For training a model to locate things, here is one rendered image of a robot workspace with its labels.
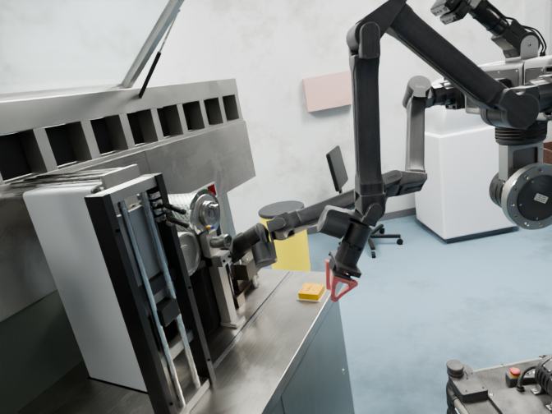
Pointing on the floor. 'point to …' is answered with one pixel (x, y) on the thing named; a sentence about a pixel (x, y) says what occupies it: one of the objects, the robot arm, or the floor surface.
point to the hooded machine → (459, 177)
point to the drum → (296, 257)
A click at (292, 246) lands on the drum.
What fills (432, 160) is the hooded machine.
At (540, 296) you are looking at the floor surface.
